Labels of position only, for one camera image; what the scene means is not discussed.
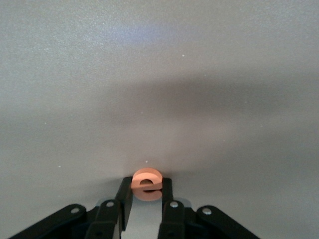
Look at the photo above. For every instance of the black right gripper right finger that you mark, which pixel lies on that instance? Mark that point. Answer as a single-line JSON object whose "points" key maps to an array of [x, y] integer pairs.
{"points": [[174, 219]]}

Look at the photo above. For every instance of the orange letter e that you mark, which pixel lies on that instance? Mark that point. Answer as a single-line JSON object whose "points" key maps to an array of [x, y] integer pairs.
{"points": [[147, 183]]}

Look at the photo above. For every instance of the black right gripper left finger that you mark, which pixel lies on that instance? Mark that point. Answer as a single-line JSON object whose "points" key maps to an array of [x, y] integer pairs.
{"points": [[107, 219]]}

